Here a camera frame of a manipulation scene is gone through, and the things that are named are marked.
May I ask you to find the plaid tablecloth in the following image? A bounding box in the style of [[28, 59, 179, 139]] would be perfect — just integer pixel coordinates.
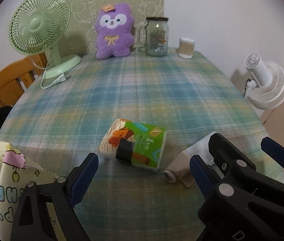
[[0, 49, 284, 240]]

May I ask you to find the cotton swab container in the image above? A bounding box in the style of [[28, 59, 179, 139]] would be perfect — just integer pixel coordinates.
[[178, 38, 195, 59]]

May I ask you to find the green fan power plug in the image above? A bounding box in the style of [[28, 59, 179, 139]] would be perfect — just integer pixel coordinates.
[[40, 71, 70, 89]]

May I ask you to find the green cartoon cardboard panel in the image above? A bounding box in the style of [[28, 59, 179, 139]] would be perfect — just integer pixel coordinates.
[[58, 0, 164, 57]]

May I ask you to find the colourful tissue pack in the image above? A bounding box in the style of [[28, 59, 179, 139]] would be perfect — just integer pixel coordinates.
[[98, 119, 167, 172]]

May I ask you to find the black cloth on chair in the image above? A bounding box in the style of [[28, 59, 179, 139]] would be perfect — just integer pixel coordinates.
[[0, 106, 13, 129]]

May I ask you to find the white floor fan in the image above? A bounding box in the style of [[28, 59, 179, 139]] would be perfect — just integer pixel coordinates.
[[244, 54, 284, 110]]

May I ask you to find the wooden chair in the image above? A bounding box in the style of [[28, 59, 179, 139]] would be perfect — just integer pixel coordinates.
[[0, 53, 47, 108]]

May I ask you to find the yellow cartoon storage box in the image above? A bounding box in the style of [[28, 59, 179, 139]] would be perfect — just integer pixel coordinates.
[[0, 141, 58, 240]]

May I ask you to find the purple plush toy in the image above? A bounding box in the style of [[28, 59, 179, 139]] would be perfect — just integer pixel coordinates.
[[95, 3, 134, 59]]

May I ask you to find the green desk fan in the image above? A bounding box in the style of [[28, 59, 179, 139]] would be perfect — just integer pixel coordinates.
[[8, 0, 81, 79]]

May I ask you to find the beige white cloth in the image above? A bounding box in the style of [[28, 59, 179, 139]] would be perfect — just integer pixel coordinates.
[[164, 131, 216, 187]]

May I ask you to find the glass mason jar mug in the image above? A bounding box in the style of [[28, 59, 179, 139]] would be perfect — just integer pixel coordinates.
[[137, 16, 169, 57]]

